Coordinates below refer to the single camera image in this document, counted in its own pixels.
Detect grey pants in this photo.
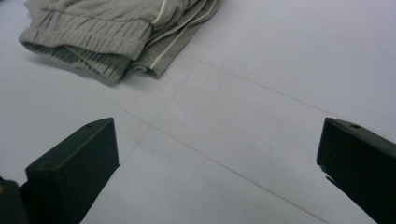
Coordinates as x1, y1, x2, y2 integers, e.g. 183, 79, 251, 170
18, 0, 224, 86

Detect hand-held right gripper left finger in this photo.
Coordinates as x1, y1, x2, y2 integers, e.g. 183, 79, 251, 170
19, 117, 121, 224

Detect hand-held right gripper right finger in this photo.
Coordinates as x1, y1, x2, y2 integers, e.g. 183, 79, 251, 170
316, 117, 396, 224

